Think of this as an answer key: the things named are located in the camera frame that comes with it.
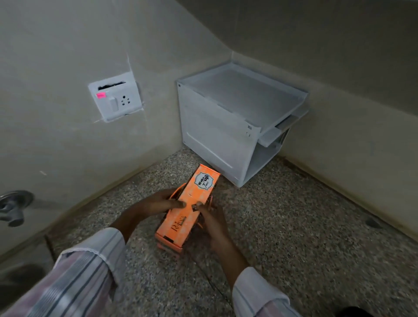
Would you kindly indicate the person's left hand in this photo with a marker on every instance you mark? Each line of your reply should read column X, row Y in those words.
column 156, row 204

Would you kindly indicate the person's right hand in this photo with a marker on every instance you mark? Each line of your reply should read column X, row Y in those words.
column 216, row 227

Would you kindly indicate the person's right thumb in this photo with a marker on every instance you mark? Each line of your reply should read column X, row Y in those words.
column 203, row 209

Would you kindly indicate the person's left thumb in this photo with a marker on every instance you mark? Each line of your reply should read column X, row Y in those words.
column 178, row 204

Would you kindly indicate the orange cardboard box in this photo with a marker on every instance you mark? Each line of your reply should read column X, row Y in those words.
column 189, row 204

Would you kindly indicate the person's right forearm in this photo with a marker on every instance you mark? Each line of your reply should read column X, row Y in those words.
column 248, row 287

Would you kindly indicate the person's left forearm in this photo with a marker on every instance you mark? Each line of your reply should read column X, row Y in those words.
column 88, row 267

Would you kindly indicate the orange appliance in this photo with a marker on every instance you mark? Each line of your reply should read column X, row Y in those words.
column 176, row 193

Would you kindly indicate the white plastic shelf rack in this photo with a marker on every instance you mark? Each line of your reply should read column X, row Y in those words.
column 235, row 120

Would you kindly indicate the pink sticker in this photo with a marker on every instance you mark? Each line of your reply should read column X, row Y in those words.
column 101, row 95

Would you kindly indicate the metal tap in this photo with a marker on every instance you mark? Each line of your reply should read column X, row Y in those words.
column 13, row 207

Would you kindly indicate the white wall switch socket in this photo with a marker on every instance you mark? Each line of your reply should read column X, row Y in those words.
column 116, row 98

